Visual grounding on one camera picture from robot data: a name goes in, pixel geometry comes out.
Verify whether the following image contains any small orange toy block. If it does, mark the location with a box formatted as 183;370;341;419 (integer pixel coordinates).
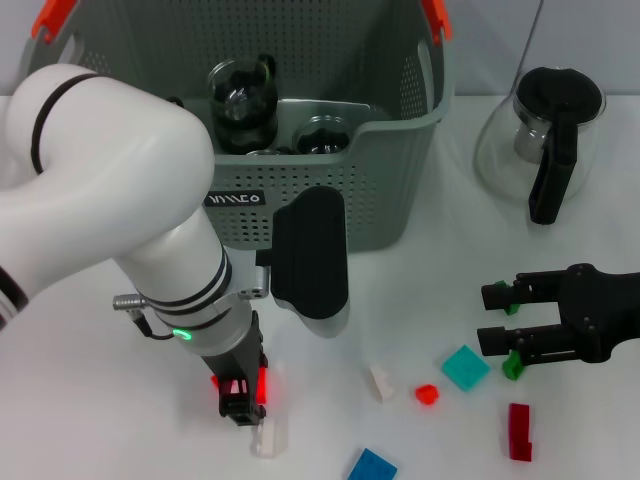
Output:
413;383;440;406

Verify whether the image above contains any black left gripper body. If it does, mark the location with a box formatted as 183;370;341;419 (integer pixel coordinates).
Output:
199;312;270;399

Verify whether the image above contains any clear white toy block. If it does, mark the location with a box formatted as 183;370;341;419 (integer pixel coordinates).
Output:
249;417;290;459

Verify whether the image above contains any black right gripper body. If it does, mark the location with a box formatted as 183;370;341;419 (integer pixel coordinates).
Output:
556;263;640;363

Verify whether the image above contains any grey perforated storage basket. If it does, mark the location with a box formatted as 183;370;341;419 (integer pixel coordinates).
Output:
19;0;457;254

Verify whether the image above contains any left arm connector cable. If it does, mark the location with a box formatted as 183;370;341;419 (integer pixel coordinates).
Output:
113;294;174;340

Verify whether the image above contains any blue flat toy block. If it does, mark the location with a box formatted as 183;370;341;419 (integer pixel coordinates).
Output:
347;447;400;480

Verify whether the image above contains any orange basket handle clip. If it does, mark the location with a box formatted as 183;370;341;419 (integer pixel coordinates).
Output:
422;0;455;44
30;0;79;44

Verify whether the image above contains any white stepped toy block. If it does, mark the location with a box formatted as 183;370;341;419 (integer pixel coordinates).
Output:
368;364;396;403

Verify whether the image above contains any left wrist camera housing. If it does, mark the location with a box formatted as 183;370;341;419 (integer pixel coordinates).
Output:
255;185;350;340

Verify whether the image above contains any dark red long block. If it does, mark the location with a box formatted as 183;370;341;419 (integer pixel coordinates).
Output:
499;402;534;464

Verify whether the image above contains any teal flat toy block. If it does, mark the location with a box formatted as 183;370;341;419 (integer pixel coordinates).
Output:
441;343;492;393

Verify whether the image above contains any glass teapot with black handle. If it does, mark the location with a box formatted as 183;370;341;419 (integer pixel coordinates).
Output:
473;65;609;225

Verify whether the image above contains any green toy block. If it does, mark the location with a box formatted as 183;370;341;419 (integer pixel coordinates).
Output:
489;279;521;316
501;349;526;381

